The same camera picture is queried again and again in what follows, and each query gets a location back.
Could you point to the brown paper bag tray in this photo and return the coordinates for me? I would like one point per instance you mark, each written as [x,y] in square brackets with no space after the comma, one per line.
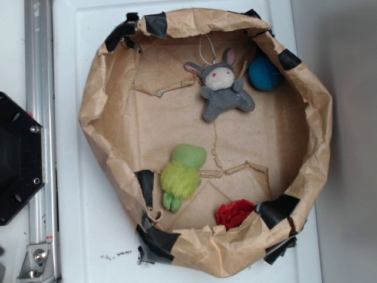
[140,103]

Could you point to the green plush frog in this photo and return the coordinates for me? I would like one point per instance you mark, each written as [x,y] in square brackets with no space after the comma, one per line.
[181,177]

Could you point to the gray plush bunny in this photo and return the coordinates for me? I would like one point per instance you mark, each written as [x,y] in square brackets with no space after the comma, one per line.
[222,90]

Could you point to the red crumpled paper flower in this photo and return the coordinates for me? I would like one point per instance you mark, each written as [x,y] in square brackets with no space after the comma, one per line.
[234,214]

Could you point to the blue felt ball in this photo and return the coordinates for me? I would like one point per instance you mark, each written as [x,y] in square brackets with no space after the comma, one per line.
[263,74]

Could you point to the white plastic tray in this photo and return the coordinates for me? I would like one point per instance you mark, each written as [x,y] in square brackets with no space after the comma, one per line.
[97,241]

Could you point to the aluminium frame rail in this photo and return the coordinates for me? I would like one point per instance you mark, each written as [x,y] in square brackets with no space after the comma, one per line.
[39,67]

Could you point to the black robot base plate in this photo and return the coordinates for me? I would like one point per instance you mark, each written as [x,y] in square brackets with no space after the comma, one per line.
[22,169]

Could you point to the metal corner bracket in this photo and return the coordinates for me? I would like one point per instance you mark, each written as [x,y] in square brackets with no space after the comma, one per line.
[38,264]

